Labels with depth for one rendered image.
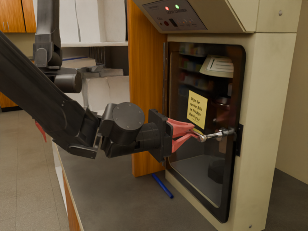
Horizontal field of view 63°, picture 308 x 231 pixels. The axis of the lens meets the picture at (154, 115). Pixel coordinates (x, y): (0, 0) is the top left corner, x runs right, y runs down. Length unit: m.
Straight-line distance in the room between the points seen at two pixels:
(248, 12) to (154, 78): 0.41
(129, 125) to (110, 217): 0.37
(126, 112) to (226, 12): 0.24
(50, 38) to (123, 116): 0.44
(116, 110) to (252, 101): 0.26
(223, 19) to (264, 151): 0.29
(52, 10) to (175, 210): 0.67
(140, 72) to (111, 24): 1.06
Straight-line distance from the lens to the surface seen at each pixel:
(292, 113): 1.00
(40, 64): 0.79
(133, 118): 0.43
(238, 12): 0.47
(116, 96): 1.78
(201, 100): 0.60
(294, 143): 1.02
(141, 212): 0.75
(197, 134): 0.55
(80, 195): 0.84
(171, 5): 0.58
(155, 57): 0.80
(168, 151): 0.54
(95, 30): 1.67
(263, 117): 0.57
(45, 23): 0.84
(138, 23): 0.78
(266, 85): 0.55
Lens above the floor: 1.41
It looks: 18 degrees down
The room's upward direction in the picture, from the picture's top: straight up
